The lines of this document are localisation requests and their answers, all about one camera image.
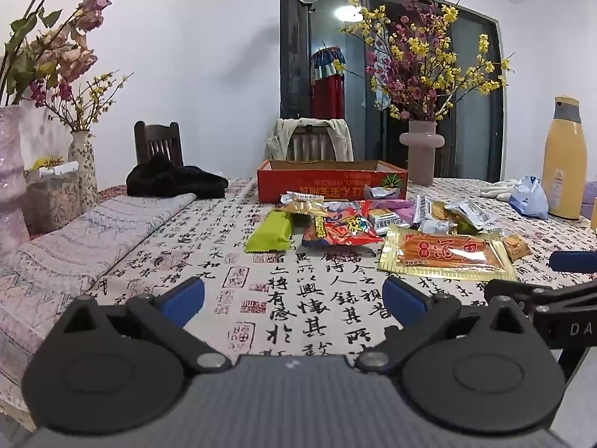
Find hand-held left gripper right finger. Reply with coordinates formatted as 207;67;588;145
355;276;530;374

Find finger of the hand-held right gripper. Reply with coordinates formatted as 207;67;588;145
484;279;597;319
549;251;597;274

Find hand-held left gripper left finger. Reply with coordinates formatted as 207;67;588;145
60;276;234;374

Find large gold snack packet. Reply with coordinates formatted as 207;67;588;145
377;224;518;283

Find red cardboard box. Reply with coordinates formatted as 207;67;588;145
256;159;409;204

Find small orange snack packet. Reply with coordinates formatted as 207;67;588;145
501;234;532;263

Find blue white plastic bag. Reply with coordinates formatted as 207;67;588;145
507;176;550;220

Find red snack packet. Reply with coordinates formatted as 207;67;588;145
302;200;384;248

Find yellow bottle grey cap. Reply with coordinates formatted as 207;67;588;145
541;96;588;219

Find white glove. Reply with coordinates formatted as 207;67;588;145
480;178;521;199

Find silver green snack packet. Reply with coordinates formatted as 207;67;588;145
364;184;402;201

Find grey patterned folded cloth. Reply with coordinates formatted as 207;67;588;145
0;192;199;430

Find black cloth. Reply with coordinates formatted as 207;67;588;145
126;155;230;199

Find red patterned cloth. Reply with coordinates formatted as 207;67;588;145
97;184;129;202

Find mauve collared vase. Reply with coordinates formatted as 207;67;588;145
400;120;444;186

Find dark wooden chair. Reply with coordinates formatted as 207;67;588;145
134;120;184;169

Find floral ceramic small vase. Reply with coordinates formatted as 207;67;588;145
68;130;100;211

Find chair with beige jacket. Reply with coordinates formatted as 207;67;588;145
265;118;355;163

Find wooden slatted chair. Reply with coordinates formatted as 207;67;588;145
287;126;337;162

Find white plastic gadget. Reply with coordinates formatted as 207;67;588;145
40;162;80;179

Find dark-framed glass door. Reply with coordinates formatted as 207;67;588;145
280;0;507;183

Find yellow flower sprig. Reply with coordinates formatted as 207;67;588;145
25;155;65;171

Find pink textured tall vase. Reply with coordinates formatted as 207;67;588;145
0;105;31;257

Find thin yellow blossom sprigs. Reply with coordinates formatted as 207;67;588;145
28;72;134;132

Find red blue hanging garment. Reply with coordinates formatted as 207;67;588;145
310;46;347;119

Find dried pink rose bouquet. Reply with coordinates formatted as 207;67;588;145
0;0;113;108

